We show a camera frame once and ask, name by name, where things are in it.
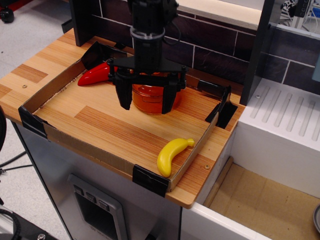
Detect cardboard fence with black tape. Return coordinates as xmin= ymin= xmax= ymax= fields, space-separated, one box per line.
xmin=18 ymin=42 xmax=244 ymax=198

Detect orange transparent toy pot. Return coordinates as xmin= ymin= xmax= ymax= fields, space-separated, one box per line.
xmin=129 ymin=84 xmax=183 ymax=115

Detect white toy sink unit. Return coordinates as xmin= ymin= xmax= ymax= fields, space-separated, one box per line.
xmin=180 ymin=79 xmax=320 ymax=240

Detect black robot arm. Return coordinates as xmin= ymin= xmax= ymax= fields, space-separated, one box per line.
xmin=107 ymin=0 xmax=188 ymax=114

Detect yellow toy banana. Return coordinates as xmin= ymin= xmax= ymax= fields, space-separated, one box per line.
xmin=157 ymin=138 xmax=195 ymax=177

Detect dark shelf upright post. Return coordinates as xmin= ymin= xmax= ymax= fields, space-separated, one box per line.
xmin=239 ymin=0 xmax=274 ymax=106

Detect grey toy dishwasher front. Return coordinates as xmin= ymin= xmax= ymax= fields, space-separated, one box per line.
xmin=68 ymin=174 xmax=129 ymax=240

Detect red toy chili pepper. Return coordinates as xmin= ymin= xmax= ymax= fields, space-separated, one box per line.
xmin=77 ymin=62 xmax=112 ymax=87

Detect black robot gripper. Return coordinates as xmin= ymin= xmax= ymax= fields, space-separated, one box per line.
xmin=107 ymin=32 xmax=188 ymax=114

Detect orange transparent pot lid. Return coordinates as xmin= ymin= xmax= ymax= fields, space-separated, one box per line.
xmin=129 ymin=71 xmax=183 ymax=97

